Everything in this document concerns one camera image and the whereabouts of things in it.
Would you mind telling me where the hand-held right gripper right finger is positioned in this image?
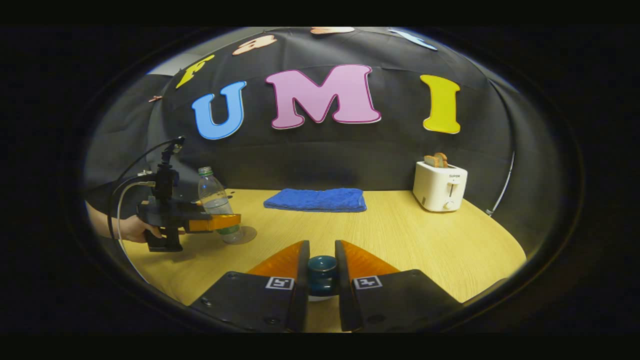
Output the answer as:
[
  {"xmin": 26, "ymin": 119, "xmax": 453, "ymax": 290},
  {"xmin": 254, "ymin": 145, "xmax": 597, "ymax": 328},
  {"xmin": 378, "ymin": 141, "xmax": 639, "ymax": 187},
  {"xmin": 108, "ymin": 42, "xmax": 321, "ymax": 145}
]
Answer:
[{"xmin": 334, "ymin": 239, "xmax": 463, "ymax": 333}]

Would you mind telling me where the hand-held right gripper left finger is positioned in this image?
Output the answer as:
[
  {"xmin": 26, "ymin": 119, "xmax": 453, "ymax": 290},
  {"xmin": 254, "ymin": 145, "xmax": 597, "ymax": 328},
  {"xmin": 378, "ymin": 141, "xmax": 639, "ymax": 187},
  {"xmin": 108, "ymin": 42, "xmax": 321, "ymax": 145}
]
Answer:
[{"xmin": 189, "ymin": 239, "xmax": 311, "ymax": 334}]

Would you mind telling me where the clear plastic water bottle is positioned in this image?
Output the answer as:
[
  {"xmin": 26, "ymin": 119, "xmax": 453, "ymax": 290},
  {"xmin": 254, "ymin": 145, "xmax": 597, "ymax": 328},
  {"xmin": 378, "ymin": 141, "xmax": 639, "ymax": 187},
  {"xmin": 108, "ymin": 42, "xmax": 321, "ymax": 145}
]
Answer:
[{"xmin": 197, "ymin": 166, "xmax": 245, "ymax": 245}]

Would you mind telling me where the dark teal teacup lid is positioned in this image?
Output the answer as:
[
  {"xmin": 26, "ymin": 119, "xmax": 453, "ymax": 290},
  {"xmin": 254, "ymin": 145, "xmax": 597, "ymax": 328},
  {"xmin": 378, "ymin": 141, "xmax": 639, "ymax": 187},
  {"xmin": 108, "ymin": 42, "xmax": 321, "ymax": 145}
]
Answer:
[{"xmin": 306, "ymin": 255, "xmax": 340, "ymax": 298}]

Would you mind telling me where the round brown coaster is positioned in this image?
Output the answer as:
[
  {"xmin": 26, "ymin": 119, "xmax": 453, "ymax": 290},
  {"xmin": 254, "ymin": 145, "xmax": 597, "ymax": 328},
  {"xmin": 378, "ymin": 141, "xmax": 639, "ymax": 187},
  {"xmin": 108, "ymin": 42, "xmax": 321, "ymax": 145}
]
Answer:
[{"xmin": 220, "ymin": 225, "xmax": 258, "ymax": 246}]

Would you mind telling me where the blue folded towel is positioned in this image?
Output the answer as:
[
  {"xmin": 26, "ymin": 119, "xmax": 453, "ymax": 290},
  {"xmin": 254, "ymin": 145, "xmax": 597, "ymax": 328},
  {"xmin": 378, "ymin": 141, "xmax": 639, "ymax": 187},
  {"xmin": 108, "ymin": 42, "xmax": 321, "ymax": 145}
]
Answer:
[{"xmin": 263, "ymin": 188, "xmax": 368, "ymax": 213}]

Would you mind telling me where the white toaster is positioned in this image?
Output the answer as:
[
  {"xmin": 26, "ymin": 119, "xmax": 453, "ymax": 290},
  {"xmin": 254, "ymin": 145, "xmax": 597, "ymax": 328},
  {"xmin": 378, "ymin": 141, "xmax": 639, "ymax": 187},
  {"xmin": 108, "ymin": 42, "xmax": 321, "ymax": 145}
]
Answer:
[{"xmin": 412, "ymin": 161, "xmax": 469, "ymax": 213}]

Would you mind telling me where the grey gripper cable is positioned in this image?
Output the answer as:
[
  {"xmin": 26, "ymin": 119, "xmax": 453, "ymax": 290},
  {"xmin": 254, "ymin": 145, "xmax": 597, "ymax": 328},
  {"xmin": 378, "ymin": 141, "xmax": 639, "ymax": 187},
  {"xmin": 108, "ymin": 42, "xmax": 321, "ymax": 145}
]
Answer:
[{"xmin": 115, "ymin": 180, "xmax": 157, "ymax": 282}]

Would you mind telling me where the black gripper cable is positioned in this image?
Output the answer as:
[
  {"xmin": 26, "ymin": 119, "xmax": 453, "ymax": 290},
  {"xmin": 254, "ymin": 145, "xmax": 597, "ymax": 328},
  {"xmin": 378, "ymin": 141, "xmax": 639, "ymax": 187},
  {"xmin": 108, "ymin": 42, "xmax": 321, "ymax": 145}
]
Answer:
[{"xmin": 107, "ymin": 138, "xmax": 179, "ymax": 241}]

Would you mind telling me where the white toaster cable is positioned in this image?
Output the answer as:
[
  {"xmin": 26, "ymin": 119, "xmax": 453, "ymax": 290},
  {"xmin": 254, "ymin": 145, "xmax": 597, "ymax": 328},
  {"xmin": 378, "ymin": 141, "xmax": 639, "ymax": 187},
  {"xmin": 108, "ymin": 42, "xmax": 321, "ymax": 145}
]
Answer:
[{"xmin": 486, "ymin": 150, "xmax": 516, "ymax": 217}]

